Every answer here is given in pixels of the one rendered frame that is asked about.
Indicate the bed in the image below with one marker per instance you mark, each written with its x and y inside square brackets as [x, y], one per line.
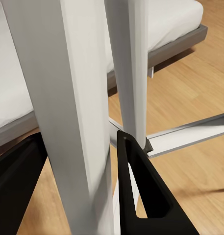
[174, 26]

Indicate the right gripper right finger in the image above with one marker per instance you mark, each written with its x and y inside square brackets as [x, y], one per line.
[165, 216]

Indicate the camera tripod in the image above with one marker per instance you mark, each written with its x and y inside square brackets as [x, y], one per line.
[60, 45]

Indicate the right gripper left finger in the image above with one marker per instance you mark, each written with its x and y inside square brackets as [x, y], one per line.
[20, 168]

